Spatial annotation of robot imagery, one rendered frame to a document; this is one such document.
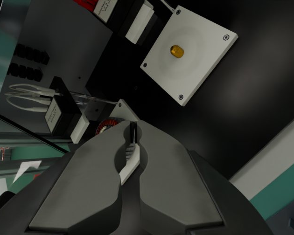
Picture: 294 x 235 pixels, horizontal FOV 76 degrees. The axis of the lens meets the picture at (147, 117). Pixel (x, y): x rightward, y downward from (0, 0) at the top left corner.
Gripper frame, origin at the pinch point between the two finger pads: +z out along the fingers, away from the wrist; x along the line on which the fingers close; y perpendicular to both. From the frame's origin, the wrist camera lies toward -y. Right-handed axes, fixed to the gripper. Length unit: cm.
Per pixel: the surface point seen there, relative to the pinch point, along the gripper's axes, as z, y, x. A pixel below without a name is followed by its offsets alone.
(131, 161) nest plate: 22.2, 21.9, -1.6
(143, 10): 24.1, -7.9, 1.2
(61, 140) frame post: 40, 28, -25
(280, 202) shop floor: 46, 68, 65
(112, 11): 22.7, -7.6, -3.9
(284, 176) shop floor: 51, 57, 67
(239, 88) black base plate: 17.6, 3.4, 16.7
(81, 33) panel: 42.8, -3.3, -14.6
